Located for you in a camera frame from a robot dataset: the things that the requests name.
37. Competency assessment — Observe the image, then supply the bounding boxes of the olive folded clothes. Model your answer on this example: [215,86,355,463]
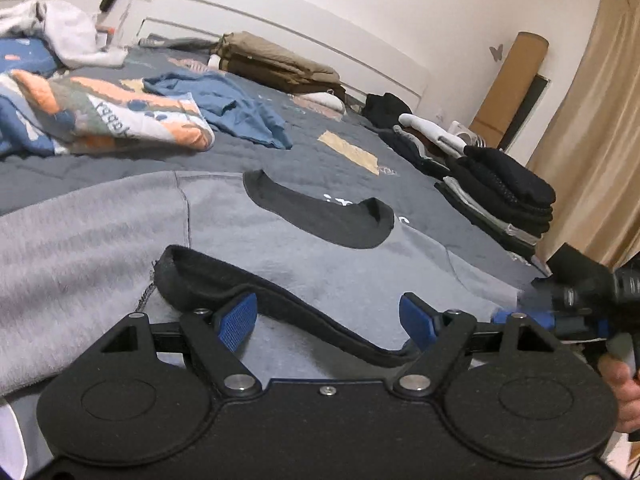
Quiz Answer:
[210,31,347,104]

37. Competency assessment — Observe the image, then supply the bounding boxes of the white folded garment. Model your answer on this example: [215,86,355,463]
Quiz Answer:
[398,112,474,156]

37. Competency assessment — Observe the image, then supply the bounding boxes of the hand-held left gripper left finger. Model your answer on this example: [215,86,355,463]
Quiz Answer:
[97,292,262,400]

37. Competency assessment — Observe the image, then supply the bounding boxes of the white small fan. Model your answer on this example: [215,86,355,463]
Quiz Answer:
[450,120,489,149]

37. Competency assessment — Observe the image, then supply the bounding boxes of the stack of folded dark clothes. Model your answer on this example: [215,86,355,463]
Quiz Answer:
[434,145,557,264]

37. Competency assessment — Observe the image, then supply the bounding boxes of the white headboard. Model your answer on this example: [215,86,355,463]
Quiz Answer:
[134,0,432,111]

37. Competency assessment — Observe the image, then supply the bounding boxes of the beige curtain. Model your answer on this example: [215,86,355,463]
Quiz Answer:
[524,0,640,281]

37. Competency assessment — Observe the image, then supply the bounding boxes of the dark grey printed quilt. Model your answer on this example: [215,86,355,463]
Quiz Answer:
[0,45,552,480]

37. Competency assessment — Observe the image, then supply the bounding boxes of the orange white bedside item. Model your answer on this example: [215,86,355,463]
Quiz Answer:
[95,25,124,52]

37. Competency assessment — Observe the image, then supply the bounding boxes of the grey sweatshirt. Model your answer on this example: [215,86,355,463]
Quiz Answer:
[0,169,548,401]

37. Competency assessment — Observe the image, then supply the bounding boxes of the blue shirt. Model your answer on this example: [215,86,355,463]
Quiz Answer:
[142,70,294,151]

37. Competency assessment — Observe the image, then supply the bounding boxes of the black crumpled garment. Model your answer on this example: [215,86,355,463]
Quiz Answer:
[362,92,415,129]

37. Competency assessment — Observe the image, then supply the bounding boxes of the colourful printed blanket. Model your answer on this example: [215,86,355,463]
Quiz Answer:
[0,69,217,157]

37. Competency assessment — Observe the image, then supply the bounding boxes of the dark grey pillow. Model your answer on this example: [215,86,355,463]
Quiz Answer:
[137,34,222,54]

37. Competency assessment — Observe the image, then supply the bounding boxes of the dark framed board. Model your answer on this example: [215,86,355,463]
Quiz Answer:
[502,74,549,154]

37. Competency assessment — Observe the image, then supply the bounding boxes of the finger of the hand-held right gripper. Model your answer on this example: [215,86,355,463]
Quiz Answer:
[491,308,614,342]
[520,277,577,309]

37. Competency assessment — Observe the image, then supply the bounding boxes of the dark grey folded garment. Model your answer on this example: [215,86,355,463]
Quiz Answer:
[377,127,454,179]

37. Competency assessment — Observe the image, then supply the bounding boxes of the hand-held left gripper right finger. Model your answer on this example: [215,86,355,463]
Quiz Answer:
[394,292,569,400]

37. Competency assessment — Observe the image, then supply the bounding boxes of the person's right hand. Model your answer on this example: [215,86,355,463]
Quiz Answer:
[597,352,640,435]

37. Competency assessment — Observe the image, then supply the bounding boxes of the white pillow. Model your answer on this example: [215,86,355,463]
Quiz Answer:
[299,91,347,113]

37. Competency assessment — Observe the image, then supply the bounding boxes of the white hoodie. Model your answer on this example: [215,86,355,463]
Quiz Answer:
[0,0,127,70]

